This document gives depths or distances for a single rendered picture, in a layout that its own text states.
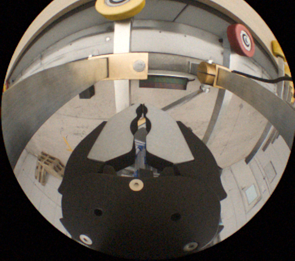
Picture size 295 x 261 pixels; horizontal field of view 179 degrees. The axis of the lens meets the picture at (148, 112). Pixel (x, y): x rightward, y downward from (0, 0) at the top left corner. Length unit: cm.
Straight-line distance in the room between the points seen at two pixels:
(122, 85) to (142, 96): 92
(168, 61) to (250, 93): 27
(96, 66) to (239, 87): 22
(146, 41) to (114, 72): 27
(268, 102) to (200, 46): 40
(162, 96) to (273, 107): 108
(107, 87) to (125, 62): 98
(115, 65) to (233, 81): 21
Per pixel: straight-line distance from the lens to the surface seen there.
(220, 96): 29
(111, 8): 18
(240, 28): 26
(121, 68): 19
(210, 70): 22
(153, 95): 112
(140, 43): 44
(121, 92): 21
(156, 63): 35
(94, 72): 15
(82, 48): 53
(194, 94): 21
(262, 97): 16
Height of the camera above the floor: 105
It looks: 61 degrees down
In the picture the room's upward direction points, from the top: 177 degrees clockwise
